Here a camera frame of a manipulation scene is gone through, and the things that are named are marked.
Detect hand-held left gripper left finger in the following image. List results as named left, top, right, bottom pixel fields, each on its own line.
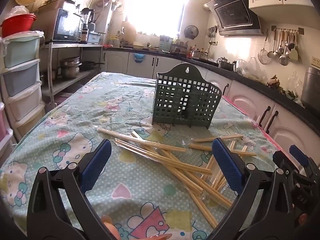
left=26, top=139, right=112, bottom=240

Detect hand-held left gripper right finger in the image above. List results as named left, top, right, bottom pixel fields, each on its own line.
left=212, top=138, right=295, bottom=240

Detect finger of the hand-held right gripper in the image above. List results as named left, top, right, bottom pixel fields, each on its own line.
left=289, top=145, right=320, bottom=180
left=272, top=150, right=300, bottom=180

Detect bunch of bamboo chopsticks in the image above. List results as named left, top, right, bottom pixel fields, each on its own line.
left=97, top=127, right=257, bottom=229

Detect green plastic utensil basket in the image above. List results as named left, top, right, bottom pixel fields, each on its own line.
left=152, top=63, right=222, bottom=130

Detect person's left hand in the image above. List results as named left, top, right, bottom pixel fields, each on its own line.
left=101, top=215, right=120, bottom=240

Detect cartoon cat printed tablecloth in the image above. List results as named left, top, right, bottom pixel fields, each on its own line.
left=0, top=72, right=280, bottom=240

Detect black kitchen countertop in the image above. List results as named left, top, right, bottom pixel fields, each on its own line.
left=104, top=45, right=320, bottom=132

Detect plastic bag of greens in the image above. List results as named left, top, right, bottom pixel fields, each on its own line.
left=285, top=70, right=302, bottom=102

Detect grey rice cooker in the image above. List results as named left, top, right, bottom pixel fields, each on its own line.
left=301, top=66, right=320, bottom=108

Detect white base cabinets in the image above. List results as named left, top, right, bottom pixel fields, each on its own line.
left=101, top=50, right=320, bottom=155

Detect ginger root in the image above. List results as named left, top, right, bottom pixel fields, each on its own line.
left=266, top=75, right=283, bottom=91

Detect large steel ladle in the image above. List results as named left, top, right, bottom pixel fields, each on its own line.
left=279, top=31, right=290, bottom=66

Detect large steel stockpot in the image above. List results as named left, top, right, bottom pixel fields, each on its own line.
left=59, top=57, right=82, bottom=79

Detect black frying pan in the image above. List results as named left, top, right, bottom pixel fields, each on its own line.
left=79, top=60, right=105, bottom=71

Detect large clear plastic bag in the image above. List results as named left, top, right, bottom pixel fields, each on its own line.
left=236, top=57, right=268, bottom=81

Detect green spatula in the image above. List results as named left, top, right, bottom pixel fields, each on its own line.
left=289, top=34, right=299, bottom=61

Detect small steel ladle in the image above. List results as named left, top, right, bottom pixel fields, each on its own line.
left=267, top=30, right=277, bottom=58

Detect blue hanging bin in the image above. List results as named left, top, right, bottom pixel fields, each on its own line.
left=133, top=52, right=146, bottom=64

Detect steel cooking pot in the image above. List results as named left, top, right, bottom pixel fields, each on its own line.
left=190, top=49, right=209, bottom=60

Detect pastel plastic drawer tower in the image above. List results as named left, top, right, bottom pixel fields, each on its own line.
left=0, top=31, right=46, bottom=143

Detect metal shelf rack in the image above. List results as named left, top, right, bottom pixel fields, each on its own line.
left=40, top=42, right=105, bottom=107

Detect blue plastic box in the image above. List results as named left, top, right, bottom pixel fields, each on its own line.
left=87, top=31, right=105, bottom=44

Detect black spice rack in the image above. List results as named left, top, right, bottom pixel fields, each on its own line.
left=171, top=40, right=188, bottom=54

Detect wooden cutting board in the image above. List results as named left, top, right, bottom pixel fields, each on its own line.
left=122, top=21, right=137, bottom=47

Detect teal mini drawer organizer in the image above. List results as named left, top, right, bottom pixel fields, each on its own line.
left=160, top=35, right=172, bottom=49

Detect black microwave oven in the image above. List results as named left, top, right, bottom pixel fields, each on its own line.
left=51, top=7, right=83, bottom=42

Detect black blender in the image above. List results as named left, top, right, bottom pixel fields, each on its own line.
left=80, top=7, right=95, bottom=30

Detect black range hood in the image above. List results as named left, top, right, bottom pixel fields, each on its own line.
left=205, top=0, right=265, bottom=36

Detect red plastic basin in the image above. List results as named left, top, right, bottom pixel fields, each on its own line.
left=0, top=14, right=37, bottom=38

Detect kitchen window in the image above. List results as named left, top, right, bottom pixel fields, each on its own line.
left=126, top=0, right=188, bottom=36

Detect white plastic bag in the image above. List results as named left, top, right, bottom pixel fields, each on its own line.
left=9, top=5, right=31, bottom=15

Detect metal utensil rail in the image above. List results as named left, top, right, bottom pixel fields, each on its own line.
left=271, top=26, right=305, bottom=35

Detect small dark wall fan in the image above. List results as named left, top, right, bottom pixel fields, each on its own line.
left=184, top=25, right=199, bottom=40

